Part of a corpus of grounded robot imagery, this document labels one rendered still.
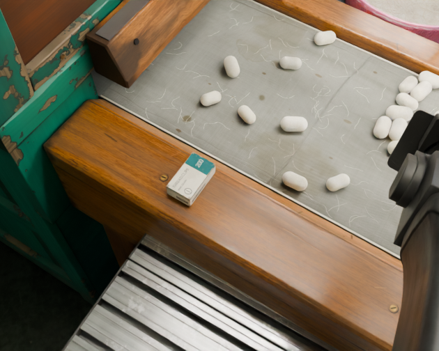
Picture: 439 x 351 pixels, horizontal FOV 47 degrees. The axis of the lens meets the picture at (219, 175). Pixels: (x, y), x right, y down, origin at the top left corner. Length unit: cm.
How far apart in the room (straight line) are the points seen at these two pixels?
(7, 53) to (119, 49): 15
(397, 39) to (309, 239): 38
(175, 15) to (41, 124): 24
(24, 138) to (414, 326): 53
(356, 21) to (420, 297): 63
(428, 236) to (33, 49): 48
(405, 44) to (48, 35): 52
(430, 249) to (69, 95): 53
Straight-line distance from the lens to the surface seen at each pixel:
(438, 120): 49
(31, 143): 70
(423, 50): 85
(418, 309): 29
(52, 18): 65
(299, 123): 71
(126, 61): 69
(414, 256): 33
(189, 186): 62
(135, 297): 69
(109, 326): 69
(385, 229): 68
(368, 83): 81
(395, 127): 75
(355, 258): 63
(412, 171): 37
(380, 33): 85
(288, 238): 62
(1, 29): 58
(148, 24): 71
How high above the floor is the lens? 133
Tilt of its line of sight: 60 degrees down
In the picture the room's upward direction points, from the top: 4 degrees clockwise
